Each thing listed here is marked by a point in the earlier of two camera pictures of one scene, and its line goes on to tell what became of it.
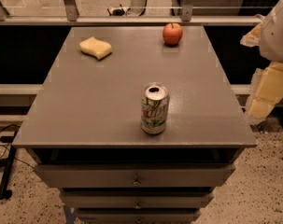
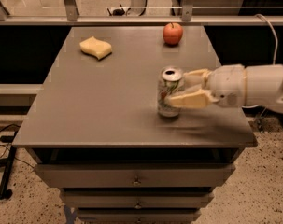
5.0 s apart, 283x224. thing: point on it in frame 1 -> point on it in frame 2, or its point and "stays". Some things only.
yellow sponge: (95, 48) stays
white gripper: (276, 36) -> (227, 84)
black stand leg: (3, 192) stays
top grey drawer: (135, 175) stays
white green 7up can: (154, 108) -> (170, 83)
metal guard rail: (70, 16) stays
